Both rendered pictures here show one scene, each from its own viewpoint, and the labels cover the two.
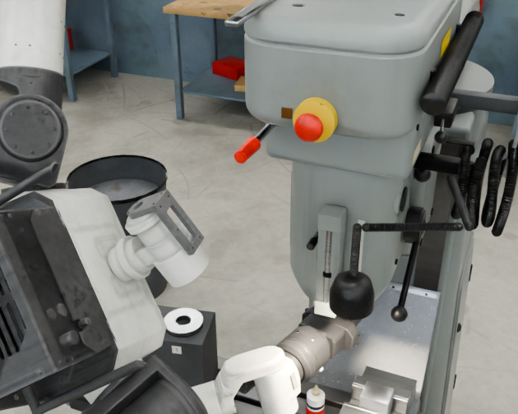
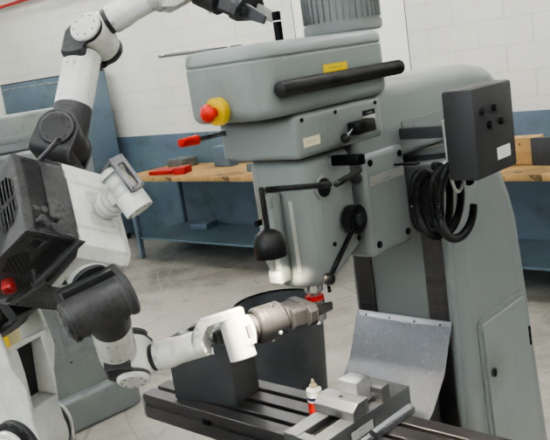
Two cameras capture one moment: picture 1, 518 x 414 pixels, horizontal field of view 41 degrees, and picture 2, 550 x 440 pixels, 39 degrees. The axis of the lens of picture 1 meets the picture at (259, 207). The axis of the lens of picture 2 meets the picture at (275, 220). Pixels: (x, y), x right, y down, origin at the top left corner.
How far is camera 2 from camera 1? 1.05 m
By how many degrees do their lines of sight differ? 27
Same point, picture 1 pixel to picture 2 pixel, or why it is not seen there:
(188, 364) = (220, 364)
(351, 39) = (226, 56)
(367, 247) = (299, 223)
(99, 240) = (91, 193)
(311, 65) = (211, 77)
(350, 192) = (279, 181)
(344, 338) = (305, 313)
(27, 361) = (17, 228)
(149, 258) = (113, 199)
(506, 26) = not seen: outside the picture
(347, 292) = (258, 239)
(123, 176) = not seen: hidden behind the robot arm
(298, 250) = not seen: hidden behind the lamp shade
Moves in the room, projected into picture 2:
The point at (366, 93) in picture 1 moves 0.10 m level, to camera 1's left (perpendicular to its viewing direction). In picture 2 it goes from (239, 87) to (196, 93)
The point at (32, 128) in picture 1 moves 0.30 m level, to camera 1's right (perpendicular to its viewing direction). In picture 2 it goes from (57, 126) to (175, 111)
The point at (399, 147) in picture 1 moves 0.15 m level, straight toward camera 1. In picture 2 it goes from (288, 134) to (250, 146)
